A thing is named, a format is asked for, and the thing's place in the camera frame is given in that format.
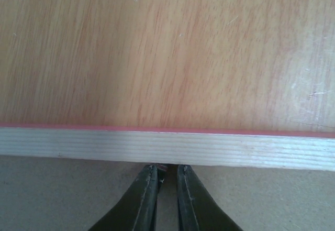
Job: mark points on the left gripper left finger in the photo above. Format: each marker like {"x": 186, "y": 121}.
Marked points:
{"x": 137, "y": 208}

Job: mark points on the brown cardboard backing board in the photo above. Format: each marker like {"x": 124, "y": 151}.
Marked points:
{"x": 64, "y": 194}

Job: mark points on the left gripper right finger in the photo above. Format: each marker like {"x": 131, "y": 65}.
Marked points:
{"x": 197, "y": 210}

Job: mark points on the pink wooden picture frame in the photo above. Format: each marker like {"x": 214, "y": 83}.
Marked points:
{"x": 235, "y": 148}

